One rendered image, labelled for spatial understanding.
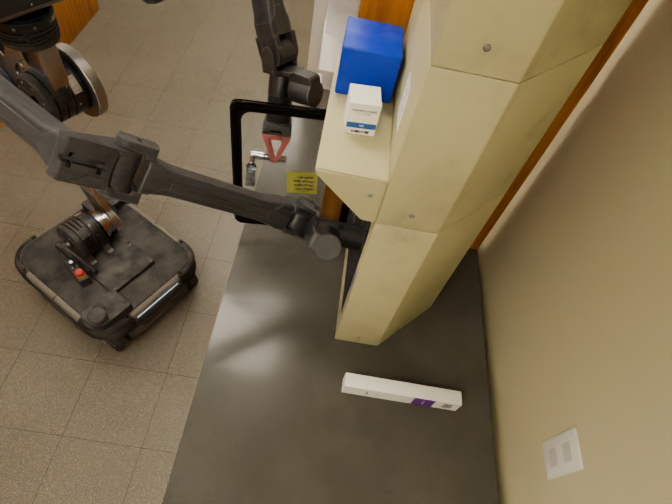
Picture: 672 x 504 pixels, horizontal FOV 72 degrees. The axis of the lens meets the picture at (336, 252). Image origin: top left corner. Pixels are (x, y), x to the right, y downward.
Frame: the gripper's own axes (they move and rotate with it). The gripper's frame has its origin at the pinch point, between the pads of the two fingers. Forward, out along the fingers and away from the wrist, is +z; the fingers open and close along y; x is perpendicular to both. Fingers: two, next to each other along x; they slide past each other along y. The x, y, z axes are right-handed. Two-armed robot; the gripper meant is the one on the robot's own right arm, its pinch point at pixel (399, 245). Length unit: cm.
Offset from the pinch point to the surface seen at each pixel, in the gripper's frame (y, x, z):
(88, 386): -6, 123, -94
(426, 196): -14.5, -31.7, -5.8
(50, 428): -23, 123, -102
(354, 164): -11.4, -32.5, -17.7
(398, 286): -14.6, -5.2, -1.9
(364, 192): -14.1, -29.6, -15.3
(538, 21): -15, -61, -4
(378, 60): 5.3, -40.3, -16.4
